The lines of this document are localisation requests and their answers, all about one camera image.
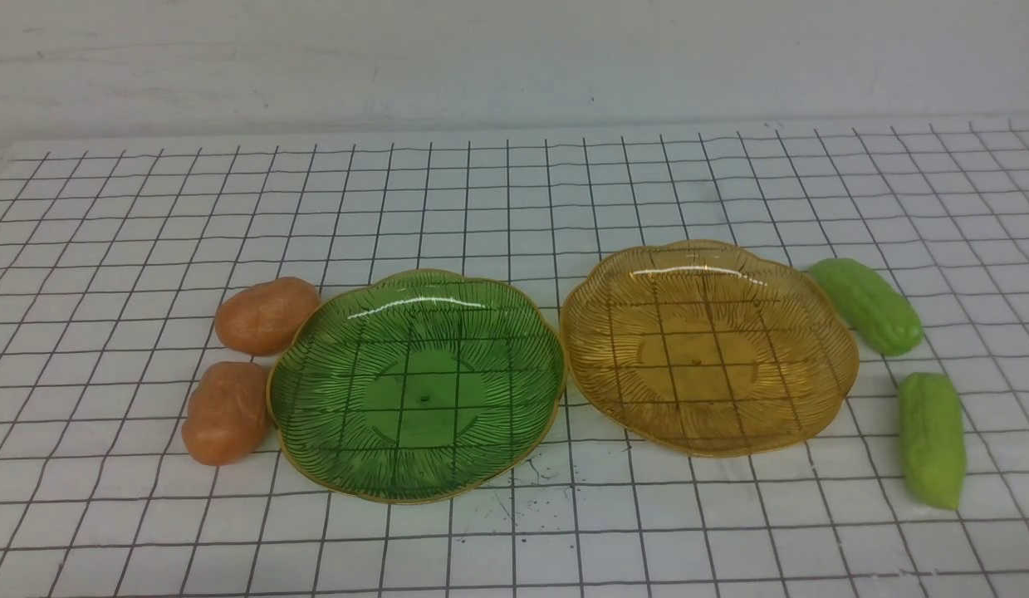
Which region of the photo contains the amber glass plate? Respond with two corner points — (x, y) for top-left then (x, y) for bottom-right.
(559, 241), (860, 458)

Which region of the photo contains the brown potato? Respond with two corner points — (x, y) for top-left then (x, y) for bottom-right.
(214, 277), (321, 356)
(181, 362), (272, 467)

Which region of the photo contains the green glass plate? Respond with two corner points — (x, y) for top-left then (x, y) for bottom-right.
(267, 269), (566, 504)

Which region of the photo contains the green bitter gourd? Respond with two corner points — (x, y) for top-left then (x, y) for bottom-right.
(898, 372), (968, 512)
(809, 257), (924, 356)

